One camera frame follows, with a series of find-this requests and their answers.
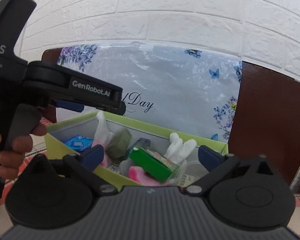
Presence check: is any pink cloth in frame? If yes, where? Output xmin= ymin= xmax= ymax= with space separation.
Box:
xmin=128 ymin=166 xmax=165 ymax=186

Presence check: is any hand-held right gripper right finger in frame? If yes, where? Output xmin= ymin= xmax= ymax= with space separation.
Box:
xmin=184 ymin=144 xmax=288 ymax=195

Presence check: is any person's left hand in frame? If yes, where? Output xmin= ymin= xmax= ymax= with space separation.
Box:
xmin=0 ymin=120 xmax=48 ymax=180

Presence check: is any green carton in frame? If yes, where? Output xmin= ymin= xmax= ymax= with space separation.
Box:
xmin=129 ymin=146 xmax=182 ymax=183

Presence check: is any brown wooden headboard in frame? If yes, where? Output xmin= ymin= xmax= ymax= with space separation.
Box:
xmin=41 ymin=49 xmax=300 ymax=184

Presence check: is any blue packet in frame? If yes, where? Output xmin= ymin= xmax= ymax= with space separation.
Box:
xmin=65 ymin=134 xmax=94 ymax=152

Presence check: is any green cardboard box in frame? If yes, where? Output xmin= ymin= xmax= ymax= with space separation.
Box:
xmin=44 ymin=111 xmax=229 ymax=187

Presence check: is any small printed packet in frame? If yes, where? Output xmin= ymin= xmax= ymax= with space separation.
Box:
xmin=107 ymin=164 xmax=123 ymax=174

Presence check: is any clear plastic cup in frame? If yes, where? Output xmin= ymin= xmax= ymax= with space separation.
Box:
xmin=175 ymin=160 xmax=210 ymax=181

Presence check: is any plaid blanket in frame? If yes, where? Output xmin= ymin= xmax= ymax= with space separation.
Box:
xmin=0 ymin=119 xmax=300 ymax=239

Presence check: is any grey green cloth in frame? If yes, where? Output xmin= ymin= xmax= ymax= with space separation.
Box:
xmin=106 ymin=127 xmax=133 ymax=159

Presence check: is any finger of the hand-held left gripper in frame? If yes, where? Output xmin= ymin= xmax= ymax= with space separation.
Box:
xmin=96 ymin=92 xmax=127 ymax=116
xmin=51 ymin=99 xmax=85 ymax=113

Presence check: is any floral plastic bedding bag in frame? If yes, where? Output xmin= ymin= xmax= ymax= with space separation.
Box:
xmin=56 ymin=41 xmax=243 ymax=140

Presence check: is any white glove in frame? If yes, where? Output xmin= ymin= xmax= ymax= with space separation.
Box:
xmin=94 ymin=111 xmax=114 ymax=147
xmin=165 ymin=132 xmax=197 ymax=167

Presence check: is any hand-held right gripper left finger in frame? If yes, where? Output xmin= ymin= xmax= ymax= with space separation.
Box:
xmin=22 ymin=144 xmax=118 ymax=197

